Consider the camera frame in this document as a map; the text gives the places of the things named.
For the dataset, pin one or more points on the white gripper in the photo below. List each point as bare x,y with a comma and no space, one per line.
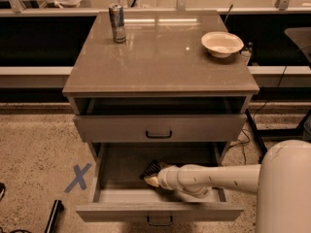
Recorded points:
166,175

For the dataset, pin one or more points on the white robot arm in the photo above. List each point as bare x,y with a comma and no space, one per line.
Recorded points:
281,182

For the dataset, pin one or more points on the open middle drawer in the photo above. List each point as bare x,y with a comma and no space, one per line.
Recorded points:
119,194

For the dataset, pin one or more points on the grey drawer cabinet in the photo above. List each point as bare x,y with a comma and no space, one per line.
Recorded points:
161,69

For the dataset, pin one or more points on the blue tape cross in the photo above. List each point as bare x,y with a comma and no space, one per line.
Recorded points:
79,178

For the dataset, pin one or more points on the black bar on floor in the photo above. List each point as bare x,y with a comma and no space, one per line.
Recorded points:
57,209

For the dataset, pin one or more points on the white bowl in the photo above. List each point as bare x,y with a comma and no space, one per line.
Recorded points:
221,44

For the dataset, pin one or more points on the small clear bottle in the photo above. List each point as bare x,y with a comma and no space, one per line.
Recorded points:
246,53

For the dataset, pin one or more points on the silver blue drink can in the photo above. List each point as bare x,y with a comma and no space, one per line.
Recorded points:
117,22

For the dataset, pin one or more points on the black upper drawer handle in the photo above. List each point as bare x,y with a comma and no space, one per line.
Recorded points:
150,135

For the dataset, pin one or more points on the black drawer handle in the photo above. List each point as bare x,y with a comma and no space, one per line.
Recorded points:
150,135
159,221

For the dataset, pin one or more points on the black middle drawer handle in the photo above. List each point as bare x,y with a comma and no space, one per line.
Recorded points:
159,221

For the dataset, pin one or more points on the black table leg frame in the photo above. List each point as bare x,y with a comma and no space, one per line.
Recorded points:
276,134

